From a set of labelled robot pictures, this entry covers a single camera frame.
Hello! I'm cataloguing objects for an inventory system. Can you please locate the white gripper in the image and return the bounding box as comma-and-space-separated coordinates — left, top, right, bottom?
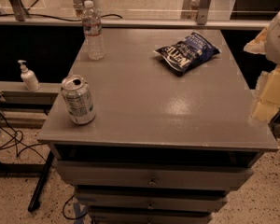
244, 11, 280, 123

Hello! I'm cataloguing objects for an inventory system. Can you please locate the blue Kettle chip bag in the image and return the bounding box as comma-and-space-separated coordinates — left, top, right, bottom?
155, 32, 220, 75

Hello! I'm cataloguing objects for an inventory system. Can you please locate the grey drawer cabinet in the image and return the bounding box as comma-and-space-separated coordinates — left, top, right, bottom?
36, 27, 280, 224

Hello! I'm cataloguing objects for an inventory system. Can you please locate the clear plastic water bottle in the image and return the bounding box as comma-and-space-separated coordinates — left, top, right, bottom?
81, 0, 105, 61

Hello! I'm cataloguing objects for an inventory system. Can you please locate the silver soda can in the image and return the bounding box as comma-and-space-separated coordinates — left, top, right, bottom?
61, 75, 95, 125

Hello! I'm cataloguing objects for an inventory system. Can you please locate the bottom grey drawer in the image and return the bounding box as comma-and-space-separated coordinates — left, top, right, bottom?
89, 208, 211, 224

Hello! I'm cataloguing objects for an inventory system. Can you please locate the grey drawer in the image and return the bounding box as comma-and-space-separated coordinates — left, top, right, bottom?
53, 160, 253, 190
75, 189, 228, 213
89, 208, 211, 224

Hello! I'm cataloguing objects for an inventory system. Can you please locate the middle grey drawer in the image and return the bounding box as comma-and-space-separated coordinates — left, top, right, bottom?
75, 189, 228, 213

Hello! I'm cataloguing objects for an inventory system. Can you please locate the top grey drawer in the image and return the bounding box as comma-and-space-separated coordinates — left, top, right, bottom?
53, 160, 253, 190

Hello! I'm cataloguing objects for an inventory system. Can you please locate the white pump dispenser bottle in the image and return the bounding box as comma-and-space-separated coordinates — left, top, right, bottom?
18, 60, 40, 91

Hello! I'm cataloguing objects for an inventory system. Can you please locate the black table leg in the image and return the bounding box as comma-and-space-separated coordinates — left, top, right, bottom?
28, 152, 54, 213

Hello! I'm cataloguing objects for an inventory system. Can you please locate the right metal bracket post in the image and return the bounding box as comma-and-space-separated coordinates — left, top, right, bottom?
196, 0, 211, 25

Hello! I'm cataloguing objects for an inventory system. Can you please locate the black cable on ledge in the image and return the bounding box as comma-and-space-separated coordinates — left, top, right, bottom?
0, 12, 124, 22

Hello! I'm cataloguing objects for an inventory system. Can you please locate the left metal bracket post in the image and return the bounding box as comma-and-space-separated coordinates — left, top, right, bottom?
8, 0, 25, 21

